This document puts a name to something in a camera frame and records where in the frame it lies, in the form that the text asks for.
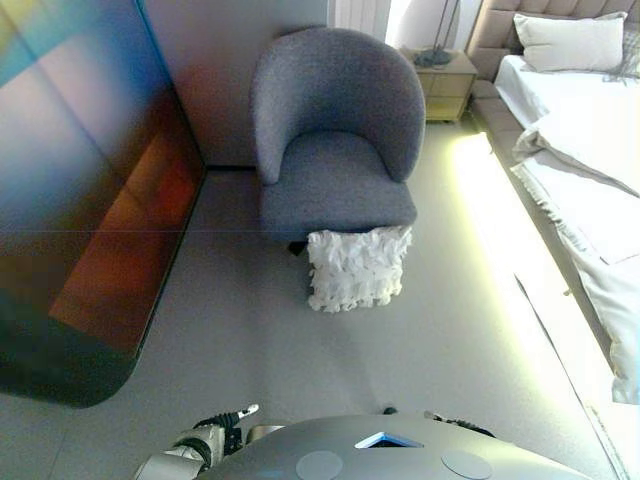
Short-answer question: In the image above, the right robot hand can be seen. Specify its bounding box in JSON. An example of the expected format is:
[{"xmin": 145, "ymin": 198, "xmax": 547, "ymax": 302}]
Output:
[{"xmin": 423, "ymin": 410, "xmax": 496, "ymax": 439}]

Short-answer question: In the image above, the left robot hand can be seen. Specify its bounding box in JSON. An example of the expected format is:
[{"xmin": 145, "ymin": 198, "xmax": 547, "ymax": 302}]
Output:
[{"xmin": 192, "ymin": 403, "xmax": 260, "ymax": 459}]

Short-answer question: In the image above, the white ruffled cushion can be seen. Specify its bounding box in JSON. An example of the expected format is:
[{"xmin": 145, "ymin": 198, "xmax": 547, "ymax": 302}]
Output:
[{"xmin": 305, "ymin": 224, "xmax": 414, "ymax": 314}]

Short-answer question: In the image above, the grey robot torso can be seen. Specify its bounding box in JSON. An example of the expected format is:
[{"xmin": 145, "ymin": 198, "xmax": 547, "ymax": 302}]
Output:
[{"xmin": 197, "ymin": 413, "xmax": 596, "ymax": 480}]

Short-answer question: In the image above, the white duvet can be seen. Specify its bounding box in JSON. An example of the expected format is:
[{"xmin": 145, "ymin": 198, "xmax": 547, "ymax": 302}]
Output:
[{"xmin": 508, "ymin": 127, "xmax": 640, "ymax": 404}]

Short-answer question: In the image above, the glossy reflective wardrobe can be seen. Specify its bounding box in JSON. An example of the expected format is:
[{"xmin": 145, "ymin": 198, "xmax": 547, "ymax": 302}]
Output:
[{"xmin": 0, "ymin": 0, "xmax": 209, "ymax": 410}]

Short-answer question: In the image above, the bed with white sheets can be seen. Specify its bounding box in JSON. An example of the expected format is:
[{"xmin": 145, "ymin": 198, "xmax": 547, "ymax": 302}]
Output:
[{"xmin": 471, "ymin": 53, "xmax": 640, "ymax": 404}]

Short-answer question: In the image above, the grey fabric tub armchair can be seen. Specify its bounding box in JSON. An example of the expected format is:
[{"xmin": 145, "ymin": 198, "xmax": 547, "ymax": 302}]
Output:
[{"xmin": 249, "ymin": 27, "xmax": 428, "ymax": 257}]

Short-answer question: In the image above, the beige wooden nightstand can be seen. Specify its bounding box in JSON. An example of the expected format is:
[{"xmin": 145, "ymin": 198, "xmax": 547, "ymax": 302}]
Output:
[{"xmin": 399, "ymin": 48, "xmax": 479, "ymax": 125}]

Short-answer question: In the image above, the grey lamp base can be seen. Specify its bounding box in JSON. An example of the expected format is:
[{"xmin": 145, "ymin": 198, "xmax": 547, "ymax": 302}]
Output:
[{"xmin": 413, "ymin": 0, "xmax": 462, "ymax": 69}]

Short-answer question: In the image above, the beige tufted headboard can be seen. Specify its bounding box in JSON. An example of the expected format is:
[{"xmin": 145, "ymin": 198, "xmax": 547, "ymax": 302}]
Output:
[{"xmin": 465, "ymin": 0, "xmax": 640, "ymax": 81}]

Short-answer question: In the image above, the white bed pillow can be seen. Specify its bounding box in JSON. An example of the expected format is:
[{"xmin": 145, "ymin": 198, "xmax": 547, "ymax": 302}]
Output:
[{"xmin": 513, "ymin": 11, "xmax": 628, "ymax": 72}]

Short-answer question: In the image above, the grey knitted throw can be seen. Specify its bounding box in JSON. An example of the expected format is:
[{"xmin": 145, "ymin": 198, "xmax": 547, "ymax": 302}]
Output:
[{"xmin": 602, "ymin": 29, "xmax": 640, "ymax": 87}]

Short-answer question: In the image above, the white curtain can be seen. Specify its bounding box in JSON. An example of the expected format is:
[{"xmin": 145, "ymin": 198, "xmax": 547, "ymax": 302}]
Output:
[{"xmin": 329, "ymin": 0, "xmax": 390, "ymax": 49}]

